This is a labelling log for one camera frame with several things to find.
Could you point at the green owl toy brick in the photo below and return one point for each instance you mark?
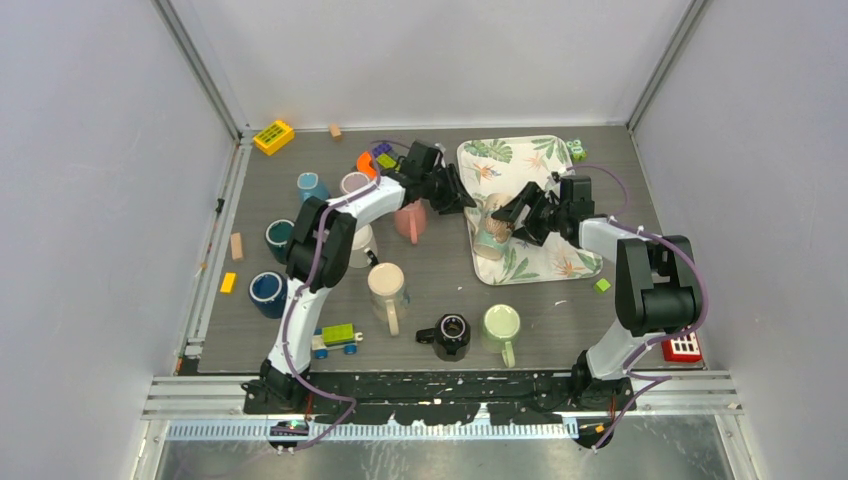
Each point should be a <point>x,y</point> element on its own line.
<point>576,150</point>

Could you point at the mauve mug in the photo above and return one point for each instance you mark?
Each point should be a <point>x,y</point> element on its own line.
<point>353,182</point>

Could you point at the toy brick car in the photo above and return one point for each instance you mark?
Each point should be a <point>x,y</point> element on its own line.
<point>342,337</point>

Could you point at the dark teal mug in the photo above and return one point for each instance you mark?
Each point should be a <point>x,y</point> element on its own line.
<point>277,236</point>

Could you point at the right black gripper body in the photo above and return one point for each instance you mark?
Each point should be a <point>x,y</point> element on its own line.
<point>562,213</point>

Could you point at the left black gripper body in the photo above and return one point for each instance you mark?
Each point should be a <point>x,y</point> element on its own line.
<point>439,190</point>

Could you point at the orange and purple brick pile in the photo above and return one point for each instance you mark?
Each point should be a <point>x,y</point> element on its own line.
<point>382,156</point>

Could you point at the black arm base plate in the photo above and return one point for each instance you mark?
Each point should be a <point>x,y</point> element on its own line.
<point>437,398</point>

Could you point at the dark blue mug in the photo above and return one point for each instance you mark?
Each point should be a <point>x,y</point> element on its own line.
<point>268,293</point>

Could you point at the black faceted mug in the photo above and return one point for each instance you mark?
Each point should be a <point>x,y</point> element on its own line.
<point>450,338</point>

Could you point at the white mug black handle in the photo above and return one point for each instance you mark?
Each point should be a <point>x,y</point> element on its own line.
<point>364,250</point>

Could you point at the light blue mug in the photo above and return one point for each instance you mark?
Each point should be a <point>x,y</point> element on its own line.
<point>309,184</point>

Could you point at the pink mug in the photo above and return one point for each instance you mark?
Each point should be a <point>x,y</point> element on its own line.
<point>411,221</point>

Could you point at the beige floral mug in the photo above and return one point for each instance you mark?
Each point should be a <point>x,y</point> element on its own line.
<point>491,236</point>

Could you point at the red window toy brick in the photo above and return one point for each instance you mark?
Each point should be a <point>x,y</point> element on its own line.
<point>683,349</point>

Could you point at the light green mug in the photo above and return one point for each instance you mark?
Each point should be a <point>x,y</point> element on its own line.
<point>500,326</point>

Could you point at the small green cube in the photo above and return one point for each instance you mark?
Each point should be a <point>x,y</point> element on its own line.
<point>602,285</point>

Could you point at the yellow toy brick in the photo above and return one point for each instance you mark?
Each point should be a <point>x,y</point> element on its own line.
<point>274,137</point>

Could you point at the beige seahorse mug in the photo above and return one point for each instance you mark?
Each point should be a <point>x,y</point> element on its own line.
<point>389,295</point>

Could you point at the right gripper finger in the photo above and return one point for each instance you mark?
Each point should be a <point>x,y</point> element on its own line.
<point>527,208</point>
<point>535,233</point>

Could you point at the small yellow block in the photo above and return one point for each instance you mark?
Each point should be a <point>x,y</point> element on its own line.
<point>228,282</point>

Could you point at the long wooden block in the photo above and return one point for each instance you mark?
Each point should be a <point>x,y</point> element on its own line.
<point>236,247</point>

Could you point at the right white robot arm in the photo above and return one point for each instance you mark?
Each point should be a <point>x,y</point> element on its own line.
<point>658,291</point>

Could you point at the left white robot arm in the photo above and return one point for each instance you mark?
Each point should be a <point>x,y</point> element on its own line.
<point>319,250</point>

